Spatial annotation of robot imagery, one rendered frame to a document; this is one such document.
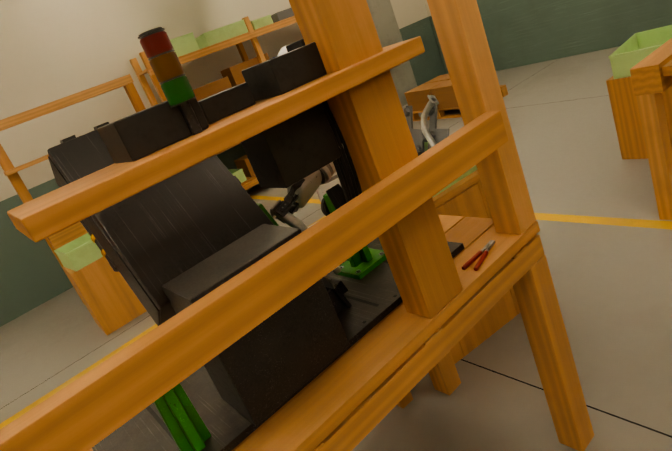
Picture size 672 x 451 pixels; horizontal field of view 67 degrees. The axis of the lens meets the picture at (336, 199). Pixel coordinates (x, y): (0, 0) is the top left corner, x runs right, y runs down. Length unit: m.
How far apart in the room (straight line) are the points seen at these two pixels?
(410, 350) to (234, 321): 0.52
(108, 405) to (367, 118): 0.75
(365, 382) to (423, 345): 0.20
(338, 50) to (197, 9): 6.51
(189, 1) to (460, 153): 6.53
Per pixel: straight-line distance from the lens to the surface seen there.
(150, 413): 1.53
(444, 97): 7.19
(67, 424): 0.92
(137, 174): 0.88
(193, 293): 1.11
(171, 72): 0.98
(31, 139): 6.82
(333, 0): 1.17
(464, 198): 2.43
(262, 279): 0.97
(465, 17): 1.47
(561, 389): 1.98
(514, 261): 1.61
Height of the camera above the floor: 1.62
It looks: 17 degrees down
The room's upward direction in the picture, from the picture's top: 22 degrees counter-clockwise
